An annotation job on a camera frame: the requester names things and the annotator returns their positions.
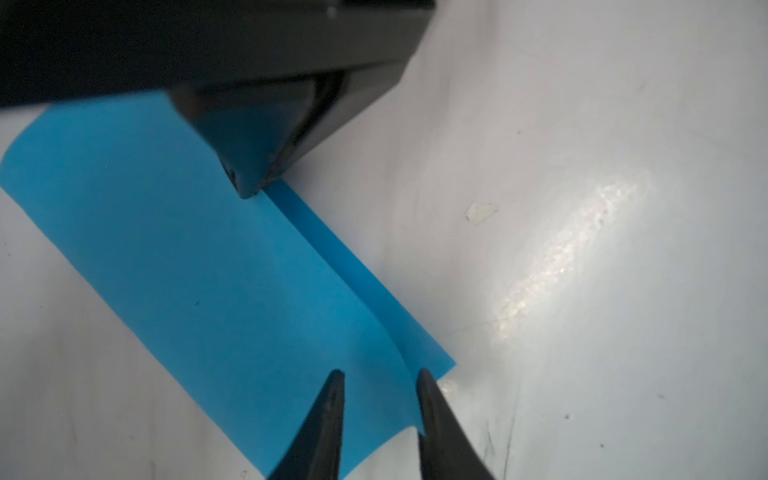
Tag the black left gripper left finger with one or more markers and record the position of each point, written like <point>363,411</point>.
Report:
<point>315,452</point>

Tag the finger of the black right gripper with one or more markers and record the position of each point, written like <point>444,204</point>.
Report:
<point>259,129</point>
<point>62,50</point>

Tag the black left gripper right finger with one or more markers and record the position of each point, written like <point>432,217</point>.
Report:
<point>444,450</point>

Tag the blue square paper sheet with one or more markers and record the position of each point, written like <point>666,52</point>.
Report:
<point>248,308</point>

